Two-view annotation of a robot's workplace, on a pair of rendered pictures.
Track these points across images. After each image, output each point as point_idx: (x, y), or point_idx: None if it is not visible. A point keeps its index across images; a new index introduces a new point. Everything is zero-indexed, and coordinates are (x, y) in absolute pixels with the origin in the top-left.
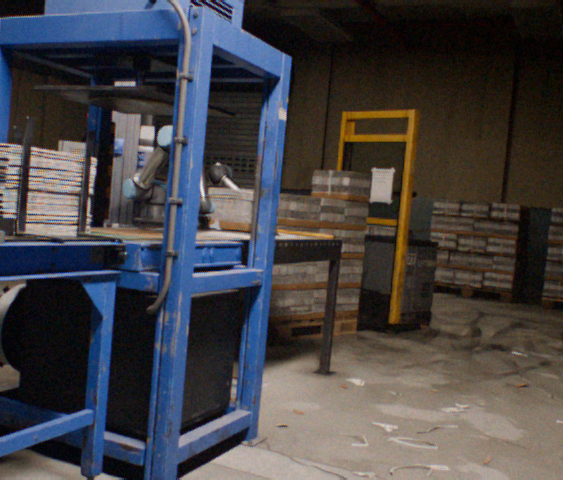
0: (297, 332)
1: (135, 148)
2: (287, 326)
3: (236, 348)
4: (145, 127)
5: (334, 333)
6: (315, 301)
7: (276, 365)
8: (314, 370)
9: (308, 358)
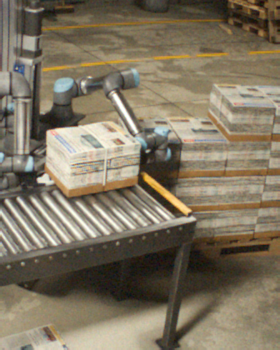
0: (232, 251)
1: (11, 62)
2: (214, 247)
3: (132, 269)
4: (27, 37)
5: None
6: (260, 221)
7: (132, 316)
8: (160, 337)
9: (188, 307)
